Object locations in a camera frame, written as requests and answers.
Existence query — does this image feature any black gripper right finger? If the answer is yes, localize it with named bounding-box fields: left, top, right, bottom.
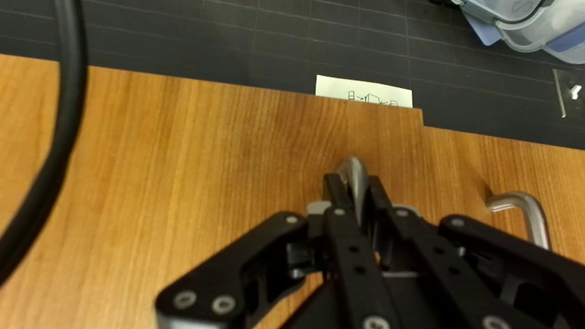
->
left=364, top=176, right=585, bottom=329

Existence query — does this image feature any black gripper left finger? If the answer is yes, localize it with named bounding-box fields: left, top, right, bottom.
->
left=154, top=173, right=395, bottom=329

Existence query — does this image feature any white paper label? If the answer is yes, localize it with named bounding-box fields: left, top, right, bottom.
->
left=313, top=74, right=415, bottom=112

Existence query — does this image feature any wooden cabinet door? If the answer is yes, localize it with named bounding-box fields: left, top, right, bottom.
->
left=419, top=125, right=585, bottom=271
left=0, top=54, right=428, bottom=329

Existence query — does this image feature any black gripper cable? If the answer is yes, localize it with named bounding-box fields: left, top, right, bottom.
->
left=0, top=0, right=92, bottom=290

